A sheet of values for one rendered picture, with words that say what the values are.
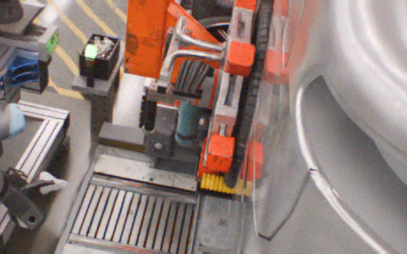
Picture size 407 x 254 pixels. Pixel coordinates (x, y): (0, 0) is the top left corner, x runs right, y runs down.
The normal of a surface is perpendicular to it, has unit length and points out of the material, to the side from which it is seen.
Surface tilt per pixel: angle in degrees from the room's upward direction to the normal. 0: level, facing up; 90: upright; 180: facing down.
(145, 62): 90
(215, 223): 0
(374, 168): 16
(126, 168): 0
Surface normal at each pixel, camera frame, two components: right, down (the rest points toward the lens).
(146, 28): -0.11, 0.65
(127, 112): 0.15, -0.73
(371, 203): 0.34, -0.59
